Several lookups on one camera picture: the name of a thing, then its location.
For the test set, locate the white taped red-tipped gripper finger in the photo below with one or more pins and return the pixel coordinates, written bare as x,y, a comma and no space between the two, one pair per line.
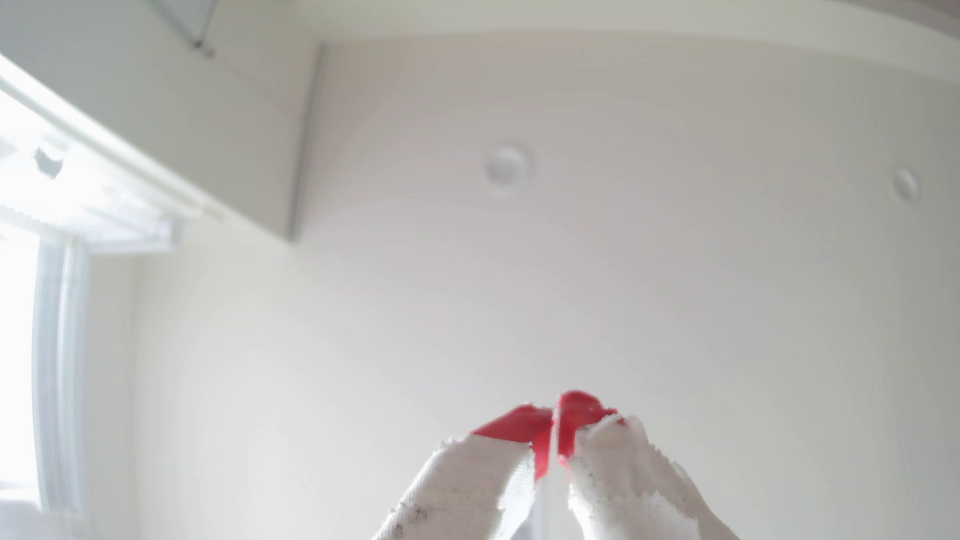
465,487
630,487

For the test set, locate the large round white ceiling disc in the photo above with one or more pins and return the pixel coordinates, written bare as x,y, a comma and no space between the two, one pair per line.
508,166

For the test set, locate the bright window with white frame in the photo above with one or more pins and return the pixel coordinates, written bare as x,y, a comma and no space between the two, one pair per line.
45,195

